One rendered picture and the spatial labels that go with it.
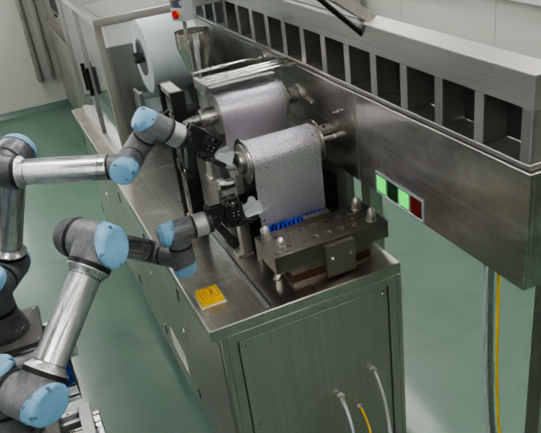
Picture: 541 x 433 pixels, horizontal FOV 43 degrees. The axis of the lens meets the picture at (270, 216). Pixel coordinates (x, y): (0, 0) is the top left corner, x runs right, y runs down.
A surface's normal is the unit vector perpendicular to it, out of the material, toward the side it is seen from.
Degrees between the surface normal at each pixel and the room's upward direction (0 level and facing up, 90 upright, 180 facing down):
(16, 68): 90
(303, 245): 0
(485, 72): 90
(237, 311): 0
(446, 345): 0
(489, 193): 90
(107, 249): 85
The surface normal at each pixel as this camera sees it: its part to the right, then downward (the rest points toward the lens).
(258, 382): 0.40, 0.39
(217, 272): -0.12, -0.88
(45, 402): 0.81, 0.27
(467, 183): -0.91, 0.29
